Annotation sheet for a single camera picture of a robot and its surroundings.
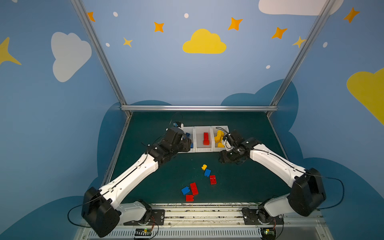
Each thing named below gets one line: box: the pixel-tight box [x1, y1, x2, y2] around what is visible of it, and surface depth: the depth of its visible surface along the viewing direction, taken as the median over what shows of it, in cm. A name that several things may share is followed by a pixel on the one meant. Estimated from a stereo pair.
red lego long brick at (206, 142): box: [203, 132, 210, 146], surface depth 107 cm
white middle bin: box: [194, 126, 213, 153], surface depth 101 cm
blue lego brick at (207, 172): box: [204, 168, 211, 178], surface depth 91 cm
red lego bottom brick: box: [185, 194, 194, 202], surface depth 82 cm
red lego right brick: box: [209, 175, 217, 185], surface depth 87 cm
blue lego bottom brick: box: [181, 186, 190, 195], surface depth 84 cm
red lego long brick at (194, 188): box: [190, 182, 199, 196], surface depth 84 cm
